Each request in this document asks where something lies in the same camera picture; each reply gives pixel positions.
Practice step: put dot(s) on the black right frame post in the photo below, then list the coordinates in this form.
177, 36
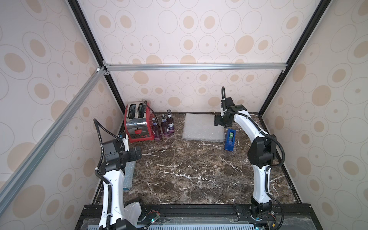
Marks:
308, 31

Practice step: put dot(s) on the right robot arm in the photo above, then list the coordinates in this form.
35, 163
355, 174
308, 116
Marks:
260, 154

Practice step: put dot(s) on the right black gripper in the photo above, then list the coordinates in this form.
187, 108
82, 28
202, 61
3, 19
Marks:
220, 120

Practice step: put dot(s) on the diagonal aluminium frame bar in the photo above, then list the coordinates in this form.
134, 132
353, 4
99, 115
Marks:
24, 171

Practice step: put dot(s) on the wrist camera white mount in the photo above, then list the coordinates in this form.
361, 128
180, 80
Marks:
124, 139
222, 111

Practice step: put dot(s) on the horizontal aluminium frame bar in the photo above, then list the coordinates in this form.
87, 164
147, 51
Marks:
202, 67

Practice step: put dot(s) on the black frame post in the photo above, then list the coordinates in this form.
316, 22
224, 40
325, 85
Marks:
79, 15
308, 31

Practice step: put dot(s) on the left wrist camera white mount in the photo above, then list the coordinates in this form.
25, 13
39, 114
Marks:
124, 139

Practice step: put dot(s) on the black left frame post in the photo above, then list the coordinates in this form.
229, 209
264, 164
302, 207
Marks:
79, 15

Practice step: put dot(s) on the purple bottle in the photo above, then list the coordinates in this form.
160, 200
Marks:
165, 126
170, 121
156, 129

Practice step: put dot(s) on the red and chrome toaster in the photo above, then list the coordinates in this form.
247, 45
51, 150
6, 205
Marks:
137, 122

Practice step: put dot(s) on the blue tape dispenser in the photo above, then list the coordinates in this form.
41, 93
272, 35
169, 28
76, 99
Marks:
230, 140

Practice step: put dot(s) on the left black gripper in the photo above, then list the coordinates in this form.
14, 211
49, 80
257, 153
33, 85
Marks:
139, 152

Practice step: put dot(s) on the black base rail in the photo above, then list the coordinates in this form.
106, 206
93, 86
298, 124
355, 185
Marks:
227, 217

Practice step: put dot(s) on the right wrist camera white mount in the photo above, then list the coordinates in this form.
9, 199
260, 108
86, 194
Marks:
222, 111

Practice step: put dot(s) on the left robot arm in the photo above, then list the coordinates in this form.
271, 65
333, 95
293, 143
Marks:
111, 171

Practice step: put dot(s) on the stack of bubble wrap sheets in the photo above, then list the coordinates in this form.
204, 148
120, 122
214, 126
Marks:
200, 127

